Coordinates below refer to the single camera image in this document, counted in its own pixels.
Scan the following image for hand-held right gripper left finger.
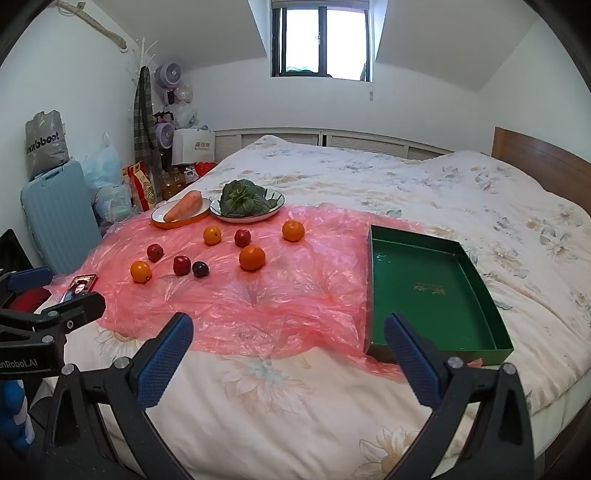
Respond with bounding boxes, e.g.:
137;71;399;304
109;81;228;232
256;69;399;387
44;312;195;480

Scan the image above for plaid scarf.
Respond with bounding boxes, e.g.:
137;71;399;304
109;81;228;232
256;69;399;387
133;65;158;171

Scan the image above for white louvered cabinet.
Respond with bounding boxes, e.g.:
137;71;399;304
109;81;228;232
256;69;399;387
215;128;455;162

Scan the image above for light blue suitcase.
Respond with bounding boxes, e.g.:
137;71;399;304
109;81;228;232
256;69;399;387
21;159;102;275

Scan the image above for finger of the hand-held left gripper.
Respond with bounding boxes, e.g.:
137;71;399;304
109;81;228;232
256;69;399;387
0;266;52;308
0;292;107;343

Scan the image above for orange rice bag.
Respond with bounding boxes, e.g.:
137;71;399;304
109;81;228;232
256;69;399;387
122;161;158;212

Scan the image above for orange rimmed white plate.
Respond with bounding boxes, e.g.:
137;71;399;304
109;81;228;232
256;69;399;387
150;196;212;230

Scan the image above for wooden headboard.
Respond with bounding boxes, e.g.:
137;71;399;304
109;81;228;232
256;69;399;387
491;126;591;208

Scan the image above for beige wall strap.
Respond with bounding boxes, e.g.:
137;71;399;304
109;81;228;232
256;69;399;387
55;0;127;51

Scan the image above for smartphone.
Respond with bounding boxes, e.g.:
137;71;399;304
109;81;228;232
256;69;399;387
59;274;99;305

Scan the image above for white fan upper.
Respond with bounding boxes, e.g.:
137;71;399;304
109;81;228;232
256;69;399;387
154;62;184;104

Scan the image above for clear plastic bag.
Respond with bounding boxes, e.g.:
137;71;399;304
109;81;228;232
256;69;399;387
92;185;137;227

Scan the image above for pink plastic sheet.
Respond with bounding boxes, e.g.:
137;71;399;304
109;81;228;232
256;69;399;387
81;203;483;374

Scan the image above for white coat rack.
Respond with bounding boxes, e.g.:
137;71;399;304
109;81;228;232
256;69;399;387
124;37;160;93

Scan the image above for white paper bag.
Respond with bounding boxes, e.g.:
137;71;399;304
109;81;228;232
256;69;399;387
172;128;217;166

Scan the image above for carrot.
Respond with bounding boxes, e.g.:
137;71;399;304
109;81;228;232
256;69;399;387
163;191;203;223

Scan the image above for light blue plastic bag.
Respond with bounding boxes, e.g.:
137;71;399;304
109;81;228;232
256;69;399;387
82;131;123;190

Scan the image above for green rimmed white plate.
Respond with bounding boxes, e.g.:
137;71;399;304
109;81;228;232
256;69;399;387
210;187;286;224

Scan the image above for window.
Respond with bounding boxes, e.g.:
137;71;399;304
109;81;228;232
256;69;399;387
270;0;372;83

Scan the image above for large orange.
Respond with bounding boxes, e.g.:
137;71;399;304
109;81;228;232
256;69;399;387
239;244;267;271

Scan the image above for grey printed bag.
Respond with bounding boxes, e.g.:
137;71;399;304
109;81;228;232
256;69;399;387
24;110;71;182

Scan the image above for purple fan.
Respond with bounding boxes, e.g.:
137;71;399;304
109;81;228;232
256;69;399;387
154;121;176;151

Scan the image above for floral blanket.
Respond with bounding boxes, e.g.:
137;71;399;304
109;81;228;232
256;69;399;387
34;134;591;480

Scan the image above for red cloth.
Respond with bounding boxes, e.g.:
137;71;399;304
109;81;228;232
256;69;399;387
8;287;51;315

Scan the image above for bok choy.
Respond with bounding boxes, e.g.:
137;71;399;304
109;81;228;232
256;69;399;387
218;179;280;217

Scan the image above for green box tray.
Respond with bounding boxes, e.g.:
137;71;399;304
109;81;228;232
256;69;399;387
364;224;515;367

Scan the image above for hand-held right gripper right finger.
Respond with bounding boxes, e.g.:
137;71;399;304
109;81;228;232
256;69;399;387
383;312;541;480

